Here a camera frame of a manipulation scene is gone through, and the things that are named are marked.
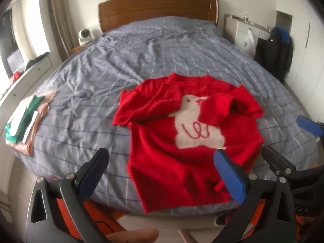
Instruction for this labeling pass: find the red sweater with white duck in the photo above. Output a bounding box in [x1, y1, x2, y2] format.
[113, 72, 265, 213]

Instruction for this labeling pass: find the white plastic bag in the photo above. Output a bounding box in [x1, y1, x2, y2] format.
[240, 29, 255, 52]

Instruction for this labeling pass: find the black jacket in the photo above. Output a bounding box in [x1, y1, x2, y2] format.
[254, 27, 294, 81]

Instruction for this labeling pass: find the person's left hand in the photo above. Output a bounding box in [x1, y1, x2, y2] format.
[106, 228, 200, 243]

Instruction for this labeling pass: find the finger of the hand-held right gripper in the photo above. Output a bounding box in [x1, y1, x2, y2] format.
[297, 115, 324, 137]
[261, 145, 297, 181]

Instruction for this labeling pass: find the bed with checked grey cover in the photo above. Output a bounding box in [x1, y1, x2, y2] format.
[10, 16, 319, 214]

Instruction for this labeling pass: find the green folded garment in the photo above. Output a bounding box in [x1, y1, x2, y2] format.
[5, 95, 47, 142]

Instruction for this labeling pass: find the beige curtain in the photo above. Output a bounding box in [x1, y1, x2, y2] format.
[49, 0, 76, 61]

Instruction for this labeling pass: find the wooden headboard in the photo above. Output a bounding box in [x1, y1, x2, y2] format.
[98, 0, 219, 33]

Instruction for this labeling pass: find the white cabinet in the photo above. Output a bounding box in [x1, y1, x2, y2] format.
[224, 14, 271, 56]

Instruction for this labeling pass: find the white dresser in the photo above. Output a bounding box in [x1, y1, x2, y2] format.
[0, 53, 62, 122]

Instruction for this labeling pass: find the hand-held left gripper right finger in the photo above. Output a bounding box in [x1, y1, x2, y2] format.
[211, 149, 298, 243]

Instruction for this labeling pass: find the small white round device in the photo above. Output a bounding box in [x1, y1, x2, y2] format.
[78, 28, 95, 45]

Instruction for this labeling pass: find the blue garment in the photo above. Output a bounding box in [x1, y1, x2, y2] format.
[273, 26, 290, 45]

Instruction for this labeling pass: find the black monitor screen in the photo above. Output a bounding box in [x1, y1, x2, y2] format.
[0, 7, 26, 79]

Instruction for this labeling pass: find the white wardrobe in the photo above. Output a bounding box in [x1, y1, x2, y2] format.
[275, 5, 324, 102]

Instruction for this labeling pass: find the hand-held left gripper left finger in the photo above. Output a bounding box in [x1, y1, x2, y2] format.
[27, 147, 112, 243]

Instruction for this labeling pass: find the pink folded garment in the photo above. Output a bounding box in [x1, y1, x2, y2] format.
[11, 91, 57, 156]

